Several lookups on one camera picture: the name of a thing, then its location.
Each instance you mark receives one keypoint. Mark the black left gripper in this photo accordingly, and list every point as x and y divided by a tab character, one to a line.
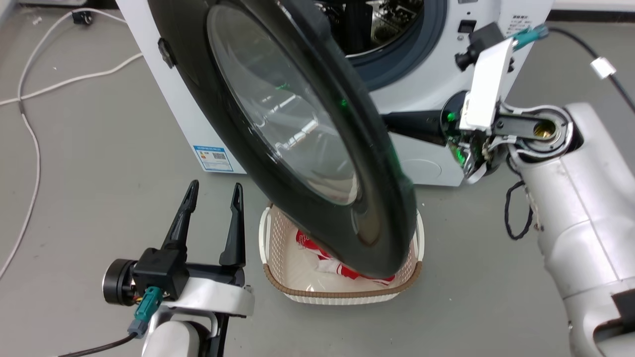
118	281

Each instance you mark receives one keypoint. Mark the red and white garment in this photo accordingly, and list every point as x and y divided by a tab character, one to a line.
317	252

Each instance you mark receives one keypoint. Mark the black round glass washer door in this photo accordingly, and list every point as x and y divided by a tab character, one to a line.
387	223

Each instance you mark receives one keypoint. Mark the white plastic laundry basket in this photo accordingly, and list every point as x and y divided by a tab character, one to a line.
290	260

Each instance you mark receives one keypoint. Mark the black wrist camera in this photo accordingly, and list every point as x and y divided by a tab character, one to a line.
478	44
158	270

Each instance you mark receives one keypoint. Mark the teal right camera connector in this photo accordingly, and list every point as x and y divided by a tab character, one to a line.
530	35

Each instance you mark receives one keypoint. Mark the grey rubber door gasket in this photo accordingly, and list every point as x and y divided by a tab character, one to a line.
424	54

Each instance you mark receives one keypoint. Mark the white front-load washing machine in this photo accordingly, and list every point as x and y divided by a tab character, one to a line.
421	104

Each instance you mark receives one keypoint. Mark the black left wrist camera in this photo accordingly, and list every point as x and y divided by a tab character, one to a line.
158	270

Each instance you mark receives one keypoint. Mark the black floor plug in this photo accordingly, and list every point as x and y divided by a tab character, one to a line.
82	18

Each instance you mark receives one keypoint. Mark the teal left camera connector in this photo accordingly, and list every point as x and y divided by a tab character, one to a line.
147	307

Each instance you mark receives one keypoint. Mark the steel washer drum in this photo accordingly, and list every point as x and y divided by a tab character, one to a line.
389	25

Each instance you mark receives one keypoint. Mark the white right camera bracket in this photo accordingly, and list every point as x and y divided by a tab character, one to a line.
488	84

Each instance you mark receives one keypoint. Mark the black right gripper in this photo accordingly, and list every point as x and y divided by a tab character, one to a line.
459	148

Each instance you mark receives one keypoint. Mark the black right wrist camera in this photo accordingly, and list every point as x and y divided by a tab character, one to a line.
478	44

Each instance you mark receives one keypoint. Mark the white camera bracket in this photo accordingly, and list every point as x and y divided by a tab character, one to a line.
218	297
488	84

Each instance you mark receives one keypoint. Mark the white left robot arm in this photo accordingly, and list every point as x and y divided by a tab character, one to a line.
171	342

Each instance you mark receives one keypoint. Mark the teal camera connector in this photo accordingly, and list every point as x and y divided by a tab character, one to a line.
147	307
530	35

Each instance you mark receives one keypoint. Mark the blue white energy label sticker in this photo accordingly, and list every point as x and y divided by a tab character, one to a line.
214	158

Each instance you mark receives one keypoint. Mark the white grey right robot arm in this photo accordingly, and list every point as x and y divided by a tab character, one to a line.
585	213

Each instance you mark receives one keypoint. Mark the white left camera bracket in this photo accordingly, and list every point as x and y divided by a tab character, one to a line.
218	297

